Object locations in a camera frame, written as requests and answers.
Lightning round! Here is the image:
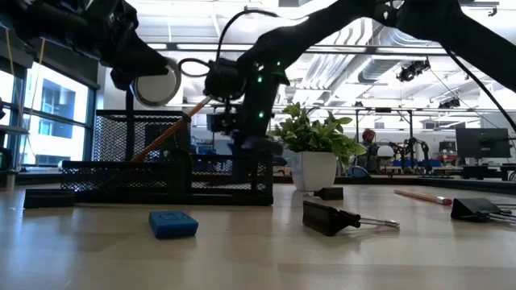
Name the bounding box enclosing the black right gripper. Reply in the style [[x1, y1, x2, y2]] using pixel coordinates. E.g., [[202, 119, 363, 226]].
[[231, 60, 289, 182]]

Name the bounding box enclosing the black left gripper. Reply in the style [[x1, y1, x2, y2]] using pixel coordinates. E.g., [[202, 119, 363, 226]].
[[60, 0, 171, 92]]

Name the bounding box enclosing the wooden pencil with eraser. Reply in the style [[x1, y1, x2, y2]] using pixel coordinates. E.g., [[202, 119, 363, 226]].
[[131, 95, 214, 163], [393, 188, 453, 207]]

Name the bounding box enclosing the small black binder clip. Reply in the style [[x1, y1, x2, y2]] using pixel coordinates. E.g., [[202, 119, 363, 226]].
[[304, 186, 344, 201]]

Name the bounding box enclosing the black mesh desk organizer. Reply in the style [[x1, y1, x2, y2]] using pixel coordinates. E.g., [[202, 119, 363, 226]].
[[60, 109, 274, 207]]

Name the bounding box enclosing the blue eraser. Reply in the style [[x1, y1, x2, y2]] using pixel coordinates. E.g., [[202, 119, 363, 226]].
[[148, 209, 199, 240]]

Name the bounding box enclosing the black desk lamp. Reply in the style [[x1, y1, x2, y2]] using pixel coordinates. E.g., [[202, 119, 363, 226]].
[[120, 58, 182, 163]]

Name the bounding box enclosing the green plant in white pot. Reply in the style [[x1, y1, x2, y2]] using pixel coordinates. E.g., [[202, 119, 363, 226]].
[[268, 101, 368, 193]]

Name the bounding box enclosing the long ceiling light bar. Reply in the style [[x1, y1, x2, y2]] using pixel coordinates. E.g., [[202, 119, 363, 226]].
[[147, 42, 451, 56]]

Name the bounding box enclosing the dark framed window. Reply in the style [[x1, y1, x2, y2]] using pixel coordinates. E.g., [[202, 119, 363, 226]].
[[0, 60, 98, 170]]

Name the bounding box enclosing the person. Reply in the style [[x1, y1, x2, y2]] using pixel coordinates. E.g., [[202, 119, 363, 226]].
[[360, 127, 379, 173]]

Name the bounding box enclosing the black ceiling mounted device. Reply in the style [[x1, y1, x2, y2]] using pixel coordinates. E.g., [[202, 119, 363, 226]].
[[397, 59, 431, 83]]

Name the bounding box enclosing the dark computer monitor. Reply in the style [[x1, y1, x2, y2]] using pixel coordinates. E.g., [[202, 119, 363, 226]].
[[455, 127, 512, 160]]

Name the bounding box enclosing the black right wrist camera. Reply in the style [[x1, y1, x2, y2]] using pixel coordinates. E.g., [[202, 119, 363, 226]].
[[203, 58, 248, 135]]

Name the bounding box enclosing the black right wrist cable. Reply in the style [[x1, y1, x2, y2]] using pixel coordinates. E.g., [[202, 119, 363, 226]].
[[177, 7, 280, 80]]

